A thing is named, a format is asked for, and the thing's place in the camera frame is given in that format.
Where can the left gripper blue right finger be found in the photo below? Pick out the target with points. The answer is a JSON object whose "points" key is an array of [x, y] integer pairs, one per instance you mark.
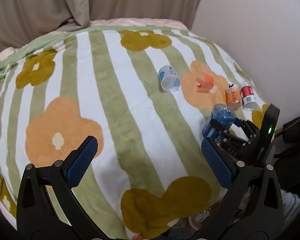
{"points": [[252, 207]]}

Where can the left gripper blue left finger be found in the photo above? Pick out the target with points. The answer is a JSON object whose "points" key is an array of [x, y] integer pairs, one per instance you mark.
{"points": [[47, 208]]}

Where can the blue label plastic cup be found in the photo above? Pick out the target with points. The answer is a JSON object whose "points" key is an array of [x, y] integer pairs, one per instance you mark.
{"points": [[224, 115]]}

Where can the small orange plastic cup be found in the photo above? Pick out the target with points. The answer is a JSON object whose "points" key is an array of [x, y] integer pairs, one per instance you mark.
{"points": [[204, 82]]}

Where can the clear light-blue label cup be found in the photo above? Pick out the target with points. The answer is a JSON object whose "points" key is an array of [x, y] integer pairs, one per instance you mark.
{"points": [[169, 79]]}

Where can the green striped floral blanket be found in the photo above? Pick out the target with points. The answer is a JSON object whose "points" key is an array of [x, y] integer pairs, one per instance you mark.
{"points": [[148, 176]]}

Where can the beige curtain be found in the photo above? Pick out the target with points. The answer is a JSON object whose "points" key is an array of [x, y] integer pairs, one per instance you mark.
{"points": [[21, 21]]}

